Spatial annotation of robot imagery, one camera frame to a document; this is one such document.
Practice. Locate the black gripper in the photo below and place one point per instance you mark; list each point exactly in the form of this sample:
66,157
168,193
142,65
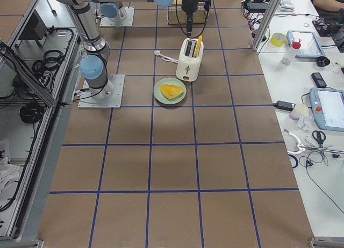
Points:
190,3

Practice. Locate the cream white toaster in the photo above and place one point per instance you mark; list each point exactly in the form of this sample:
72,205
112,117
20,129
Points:
188,66

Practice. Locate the yellow toast slice in toaster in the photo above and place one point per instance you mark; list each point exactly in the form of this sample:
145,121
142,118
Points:
197,46

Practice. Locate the checked fabric basket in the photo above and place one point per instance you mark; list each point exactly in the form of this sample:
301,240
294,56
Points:
176,15

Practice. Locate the green round plate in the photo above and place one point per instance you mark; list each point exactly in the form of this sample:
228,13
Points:
173,81

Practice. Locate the yellow bread slice on plate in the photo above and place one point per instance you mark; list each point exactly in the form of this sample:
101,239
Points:
171,91

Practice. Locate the yellow tape roll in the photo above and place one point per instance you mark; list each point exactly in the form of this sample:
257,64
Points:
278,39

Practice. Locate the clear bottle red cap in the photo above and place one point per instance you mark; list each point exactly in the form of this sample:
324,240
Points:
292,52

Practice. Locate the teach pendant far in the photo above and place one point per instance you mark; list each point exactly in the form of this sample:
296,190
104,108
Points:
310,45

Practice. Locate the teach pendant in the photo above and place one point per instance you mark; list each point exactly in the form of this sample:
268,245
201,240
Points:
310,45
327,108

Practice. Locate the black power adapter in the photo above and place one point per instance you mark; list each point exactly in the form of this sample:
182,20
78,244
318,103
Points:
284,105

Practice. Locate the black remote handset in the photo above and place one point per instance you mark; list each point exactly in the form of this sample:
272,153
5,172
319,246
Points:
318,80

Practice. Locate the teach pendant near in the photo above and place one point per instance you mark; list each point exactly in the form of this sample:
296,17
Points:
327,108

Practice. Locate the white curved plastic part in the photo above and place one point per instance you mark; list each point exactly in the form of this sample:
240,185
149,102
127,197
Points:
299,146

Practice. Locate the blue tape roll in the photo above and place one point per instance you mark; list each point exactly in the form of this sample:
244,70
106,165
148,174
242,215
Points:
295,162

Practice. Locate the black scissors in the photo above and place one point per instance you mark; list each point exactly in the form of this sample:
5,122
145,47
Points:
319,136

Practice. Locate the aluminium frame post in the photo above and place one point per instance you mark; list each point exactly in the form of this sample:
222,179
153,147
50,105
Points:
270,11

